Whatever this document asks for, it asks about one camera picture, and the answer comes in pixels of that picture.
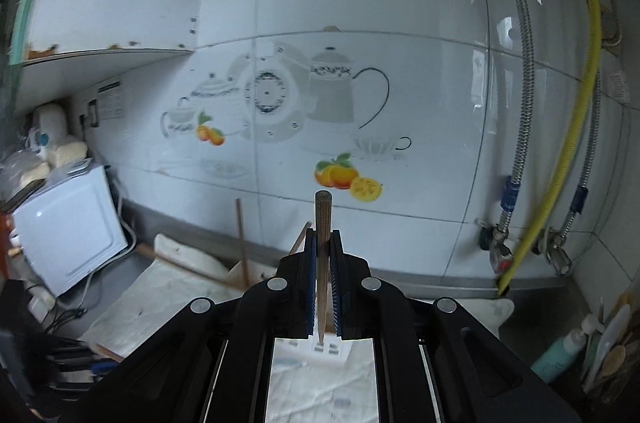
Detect braided metal hose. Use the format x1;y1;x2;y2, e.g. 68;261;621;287
557;0;626;236
459;0;537;234

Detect white power strip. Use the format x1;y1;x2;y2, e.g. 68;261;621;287
22;283;58;315

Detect yellow gas hose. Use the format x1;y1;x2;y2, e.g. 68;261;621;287
497;0;603;296

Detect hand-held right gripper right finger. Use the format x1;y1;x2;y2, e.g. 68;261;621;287
329;228;566;423

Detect beige bags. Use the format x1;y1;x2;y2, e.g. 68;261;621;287
17;140;90;186

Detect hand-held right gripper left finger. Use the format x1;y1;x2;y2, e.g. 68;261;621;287
90;228;319;423

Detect white wall label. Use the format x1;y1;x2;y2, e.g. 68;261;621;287
96;79;125;120

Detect white countertop oven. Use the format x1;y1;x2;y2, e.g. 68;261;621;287
12;165;129;299

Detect white plastic chopstick holder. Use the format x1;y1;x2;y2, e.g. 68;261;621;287
227;263;376;366

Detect metal pipe valve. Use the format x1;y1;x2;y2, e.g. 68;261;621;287
537;225;574;277

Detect red handle pipe valve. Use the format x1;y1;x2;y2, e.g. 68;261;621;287
477;223;516;275

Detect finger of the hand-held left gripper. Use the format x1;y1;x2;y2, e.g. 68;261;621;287
92;359;121;380

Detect white plastic ladle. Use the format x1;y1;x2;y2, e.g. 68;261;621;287
591;303;632;385

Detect dark utensil container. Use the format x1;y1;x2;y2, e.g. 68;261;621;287
581;348;637;405

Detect teal pump bottle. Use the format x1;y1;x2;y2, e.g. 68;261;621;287
531;327;587;385

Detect white printed quilted mat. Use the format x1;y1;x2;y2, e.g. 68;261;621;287
82;233;516;423

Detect white plastic jug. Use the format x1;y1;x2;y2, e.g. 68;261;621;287
30;102;71;154

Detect wooden spoon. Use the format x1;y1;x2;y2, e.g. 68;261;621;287
599;342;629;380

